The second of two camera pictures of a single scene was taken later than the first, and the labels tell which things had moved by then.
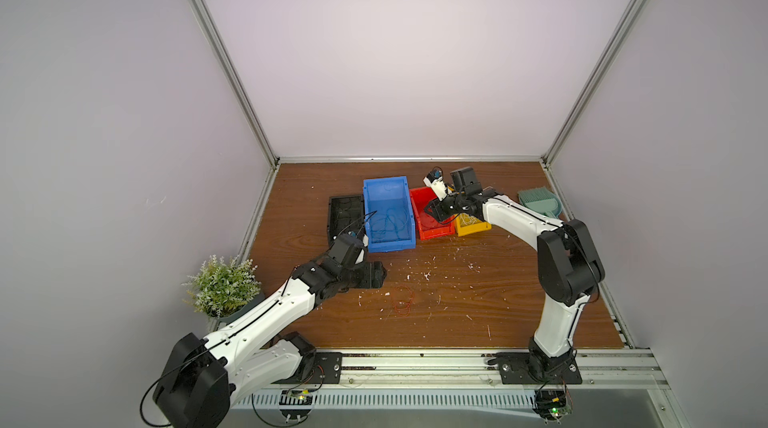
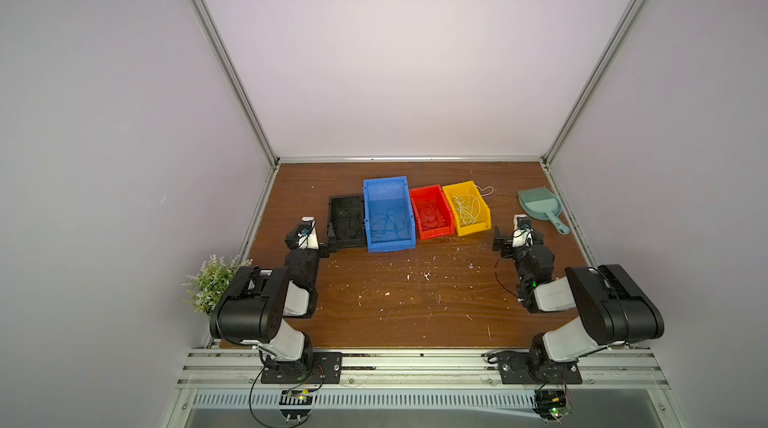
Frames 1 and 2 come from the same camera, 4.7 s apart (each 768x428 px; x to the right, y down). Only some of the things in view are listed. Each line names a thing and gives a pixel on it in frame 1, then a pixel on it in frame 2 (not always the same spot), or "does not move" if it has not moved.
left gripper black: [378, 278] to [323, 251]
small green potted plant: [223, 290] does not move
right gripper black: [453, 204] to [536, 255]
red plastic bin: [429, 226] does not move
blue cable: [391, 223] does not move
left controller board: [295, 404] does not move
